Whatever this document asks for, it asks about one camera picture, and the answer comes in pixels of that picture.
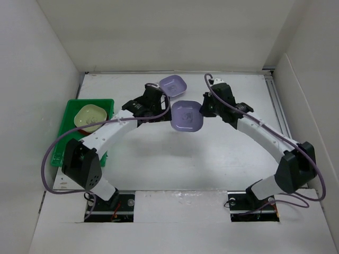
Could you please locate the purple square dish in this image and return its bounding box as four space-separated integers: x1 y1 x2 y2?
171 101 203 132
159 75 187 97

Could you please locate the green square dish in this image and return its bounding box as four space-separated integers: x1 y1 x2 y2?
74 104 108 127

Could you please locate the red round plate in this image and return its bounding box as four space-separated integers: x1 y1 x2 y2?
77 129 91 136

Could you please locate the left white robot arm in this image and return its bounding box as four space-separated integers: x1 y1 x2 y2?
61 83 172 210

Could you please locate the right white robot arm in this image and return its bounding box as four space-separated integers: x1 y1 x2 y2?
200 79 318 209

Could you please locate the green plastic bin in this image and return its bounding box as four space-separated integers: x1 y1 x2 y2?
50 98 114 167

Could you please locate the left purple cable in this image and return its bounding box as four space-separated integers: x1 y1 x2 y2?
42 83 170 220

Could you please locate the purple cable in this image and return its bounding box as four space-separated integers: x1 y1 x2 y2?
42 83 170 220
204 73 325 216

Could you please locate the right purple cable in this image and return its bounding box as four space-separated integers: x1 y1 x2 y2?
204 73 325 216

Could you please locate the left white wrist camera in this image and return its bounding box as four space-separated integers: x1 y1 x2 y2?
145 83 160 90

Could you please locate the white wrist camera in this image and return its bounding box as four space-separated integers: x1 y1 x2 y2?
145 83 160 90
210 78 225 85

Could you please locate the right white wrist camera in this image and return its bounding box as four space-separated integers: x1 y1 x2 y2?
210 78 225 85

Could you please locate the right aluminium frame rail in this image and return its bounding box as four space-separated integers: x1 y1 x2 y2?
262 68 291 138

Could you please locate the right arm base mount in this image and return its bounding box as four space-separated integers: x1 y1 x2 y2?
224 191 280 222

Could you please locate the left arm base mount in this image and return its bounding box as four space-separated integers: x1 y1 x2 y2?
84 192 135 223

